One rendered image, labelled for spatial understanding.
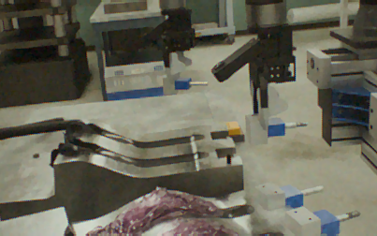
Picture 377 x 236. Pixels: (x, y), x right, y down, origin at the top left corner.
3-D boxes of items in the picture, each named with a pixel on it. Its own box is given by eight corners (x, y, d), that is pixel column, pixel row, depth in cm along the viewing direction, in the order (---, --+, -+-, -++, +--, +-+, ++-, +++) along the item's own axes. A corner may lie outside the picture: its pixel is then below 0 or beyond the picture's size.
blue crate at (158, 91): (174, 96, 475) (172, 74, 468) (178, 110, 436) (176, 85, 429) (110, 104, 471) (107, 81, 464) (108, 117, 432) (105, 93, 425)
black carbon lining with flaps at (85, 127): (204, 141, 119) (201, 103, 116) (211, 169, 104) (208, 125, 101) (58, 155, 118) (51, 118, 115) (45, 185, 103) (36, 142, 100)
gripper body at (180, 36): (190, 52, 141) (186, 9, 137) (161, 53, 143) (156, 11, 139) (196, 48, 148) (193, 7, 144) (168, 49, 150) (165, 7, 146)
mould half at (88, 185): (227, 155, 127) (224, 105, 123) (244, 204, 103) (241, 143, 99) (31, 175, 126) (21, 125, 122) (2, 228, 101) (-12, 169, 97)
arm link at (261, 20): (249, 7, 94) (240, 2, 102) (251, 30, 96) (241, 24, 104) (288, 3, 95) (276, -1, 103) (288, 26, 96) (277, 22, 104)
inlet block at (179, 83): (210, 90, 149) (209, 72, 148) (206, 95, 145) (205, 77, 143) (168, 90, 153) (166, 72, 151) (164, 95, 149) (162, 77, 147)
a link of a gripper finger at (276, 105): (292, 128, 101) (287, 83, 100) (263, 132, 100) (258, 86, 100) (287, 127, 104) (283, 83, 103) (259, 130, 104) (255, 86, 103)
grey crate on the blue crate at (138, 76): (172, 76, 468) (171, 60, 463) (176, 86, 429) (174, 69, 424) (108, 82, 464) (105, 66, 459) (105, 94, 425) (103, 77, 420)
